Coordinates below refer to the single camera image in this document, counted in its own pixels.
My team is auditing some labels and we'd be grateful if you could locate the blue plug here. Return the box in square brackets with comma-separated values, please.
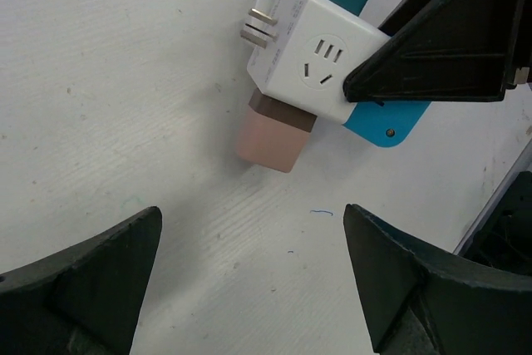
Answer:
[343, 101, 431, 148]

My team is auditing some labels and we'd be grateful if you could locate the aluminium front rail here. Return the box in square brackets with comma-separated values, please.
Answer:
[453, 164, 531, 255]

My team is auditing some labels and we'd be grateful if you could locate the pink charger plug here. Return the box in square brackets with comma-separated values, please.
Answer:
[236, 89, 317, 173]

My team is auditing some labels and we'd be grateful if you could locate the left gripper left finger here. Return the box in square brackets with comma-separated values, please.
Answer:
[1, 206, 162, 354]

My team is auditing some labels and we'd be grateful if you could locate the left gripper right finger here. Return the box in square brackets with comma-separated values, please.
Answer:
[343, 205, 531, 354]

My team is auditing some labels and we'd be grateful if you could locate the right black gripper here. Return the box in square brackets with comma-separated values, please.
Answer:
[342, 0, 531, 102]

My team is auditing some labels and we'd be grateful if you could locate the white cube socket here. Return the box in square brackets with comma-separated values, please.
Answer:
[240, 0, 390, 124]

